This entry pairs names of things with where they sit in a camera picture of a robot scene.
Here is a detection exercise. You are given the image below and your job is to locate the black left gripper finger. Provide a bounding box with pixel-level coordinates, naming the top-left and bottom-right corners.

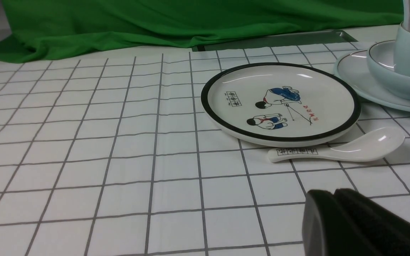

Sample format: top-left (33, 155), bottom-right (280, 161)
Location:
top-left (301, 188), bottom-right (410, 256)

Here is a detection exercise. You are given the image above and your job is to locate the pale blue bowl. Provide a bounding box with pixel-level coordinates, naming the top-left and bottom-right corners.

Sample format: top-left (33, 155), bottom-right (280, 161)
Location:
top-left (367, 40), bottom-right (410, 100)

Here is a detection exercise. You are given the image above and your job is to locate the plain white spoon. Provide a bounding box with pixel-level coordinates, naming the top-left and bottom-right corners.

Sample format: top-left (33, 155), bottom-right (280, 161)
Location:
top-left (401, 0), bottom-right (410, 31)

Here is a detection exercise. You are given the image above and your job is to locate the white spoon with lettering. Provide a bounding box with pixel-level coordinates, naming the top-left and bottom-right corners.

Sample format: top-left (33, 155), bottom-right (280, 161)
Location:
top-left (267, 127), bottom-right (405, 162)

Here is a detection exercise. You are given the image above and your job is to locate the black-rimmed cartoon plate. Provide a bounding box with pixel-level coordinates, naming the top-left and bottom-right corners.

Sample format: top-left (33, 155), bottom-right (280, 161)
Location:
top-left (201, 63), bottom-right (362, 148)

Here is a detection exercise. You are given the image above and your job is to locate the pale blue plate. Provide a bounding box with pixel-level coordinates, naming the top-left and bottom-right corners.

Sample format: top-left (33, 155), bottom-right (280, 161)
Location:
top-left (333, 50), bottom-right (410, 112)

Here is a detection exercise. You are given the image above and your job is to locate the grey metal floor tray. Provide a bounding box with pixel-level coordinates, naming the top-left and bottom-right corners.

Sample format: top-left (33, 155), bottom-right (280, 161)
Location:
top-left (192, 29), bottom-right (358, 52)

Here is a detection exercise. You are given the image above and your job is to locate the green backdrop cloth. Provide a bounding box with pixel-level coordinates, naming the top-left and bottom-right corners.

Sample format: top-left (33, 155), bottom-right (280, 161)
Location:
top-left (0, 0), bottom-right (403, 63)

